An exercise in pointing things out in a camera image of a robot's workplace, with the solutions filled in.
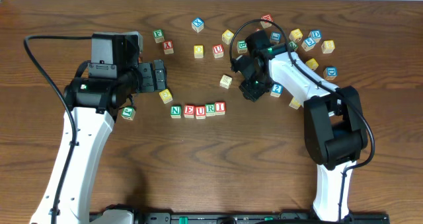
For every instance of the red u block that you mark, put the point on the red u block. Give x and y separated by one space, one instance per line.
200 112
218 51

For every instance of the green N block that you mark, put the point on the green N block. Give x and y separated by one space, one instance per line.
176 111

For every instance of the red I block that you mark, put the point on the red I block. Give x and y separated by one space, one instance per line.
220 108

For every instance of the red E block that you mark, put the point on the red E block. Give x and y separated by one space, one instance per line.
189 111

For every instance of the red H block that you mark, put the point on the red H block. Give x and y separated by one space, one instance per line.
266 21

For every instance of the plain white wooden block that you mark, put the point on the plain white wooden block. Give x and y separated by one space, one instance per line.
225 81

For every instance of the green Z block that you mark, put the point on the green Z block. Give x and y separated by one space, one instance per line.
293 45

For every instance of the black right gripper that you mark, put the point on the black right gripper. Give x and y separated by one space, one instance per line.
250 87

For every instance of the yellow O block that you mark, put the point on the yellow O block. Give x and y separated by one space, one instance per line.
198 51

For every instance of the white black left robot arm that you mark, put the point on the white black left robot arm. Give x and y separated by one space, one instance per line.
92 107

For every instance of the yellow 8 block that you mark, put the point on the yellow 8 block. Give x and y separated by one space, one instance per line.
328 46

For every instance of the green R block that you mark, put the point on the green R block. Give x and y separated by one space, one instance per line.
210 109

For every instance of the blue S block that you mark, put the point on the blue S block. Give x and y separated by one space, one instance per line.
308 44

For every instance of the blue X block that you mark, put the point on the blue X block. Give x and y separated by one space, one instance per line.
197 24

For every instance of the green J block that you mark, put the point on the green J block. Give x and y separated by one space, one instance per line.
128 113

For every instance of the green B block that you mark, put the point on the green B block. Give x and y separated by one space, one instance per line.
242 47

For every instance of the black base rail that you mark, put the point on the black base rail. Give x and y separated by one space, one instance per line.
285 217

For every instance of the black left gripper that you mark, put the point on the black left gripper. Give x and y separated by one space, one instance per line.
149 77

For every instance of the yellow block upper right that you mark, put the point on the yellow block upper right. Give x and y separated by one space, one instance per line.
296 35

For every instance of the blue d block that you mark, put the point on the blue d block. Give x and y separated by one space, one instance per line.
330 73
315 35

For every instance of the blue 2 block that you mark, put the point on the blue 2 block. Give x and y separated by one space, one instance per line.
276 90

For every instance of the yellow block left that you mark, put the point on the yellow block left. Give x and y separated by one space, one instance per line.
166 96

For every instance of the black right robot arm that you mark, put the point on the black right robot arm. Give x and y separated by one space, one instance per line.
335 130

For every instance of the yellow block top middle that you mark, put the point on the yellow block top middle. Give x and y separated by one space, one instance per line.
227 36

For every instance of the yellow S block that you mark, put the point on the yellow S block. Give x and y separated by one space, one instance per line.
295 104

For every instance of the red Y block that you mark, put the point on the red Y block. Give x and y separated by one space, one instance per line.
168 47

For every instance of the blue D block upper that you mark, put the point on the blue D block upper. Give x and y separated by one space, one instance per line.
315 35

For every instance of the blue D block lower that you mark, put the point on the blue D block lower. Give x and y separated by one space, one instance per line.
330 73

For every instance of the blue L block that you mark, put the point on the blue L block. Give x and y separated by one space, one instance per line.
275 37

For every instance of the green F block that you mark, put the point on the green F block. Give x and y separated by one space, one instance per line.
158 36

